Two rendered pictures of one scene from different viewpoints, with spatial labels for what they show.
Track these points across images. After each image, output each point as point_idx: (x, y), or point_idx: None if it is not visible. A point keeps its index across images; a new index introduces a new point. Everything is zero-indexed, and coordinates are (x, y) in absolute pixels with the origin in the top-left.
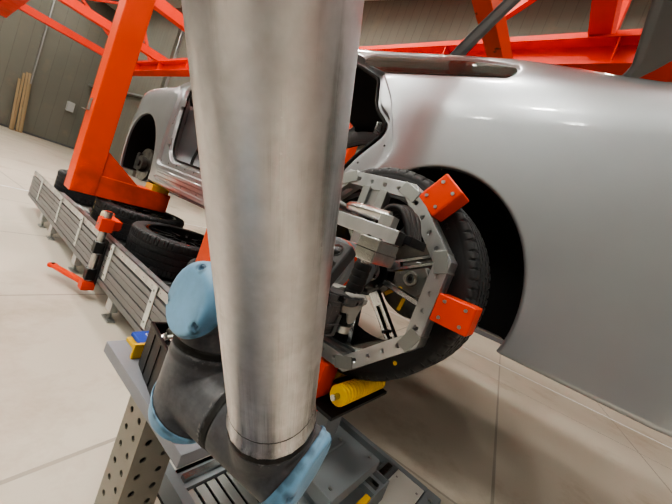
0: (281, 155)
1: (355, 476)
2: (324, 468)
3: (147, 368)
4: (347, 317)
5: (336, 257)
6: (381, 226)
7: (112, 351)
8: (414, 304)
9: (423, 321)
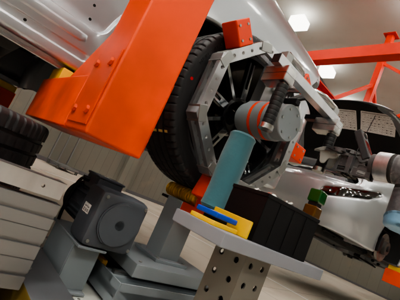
0: None
1: (193, 266)
2: (191, 270)
3: (274, 237)
4: (333, 165)
5: (367, 140)
6: (335, 113)
7: (241, 240)
8: (261, 144)
9: (288, 158)
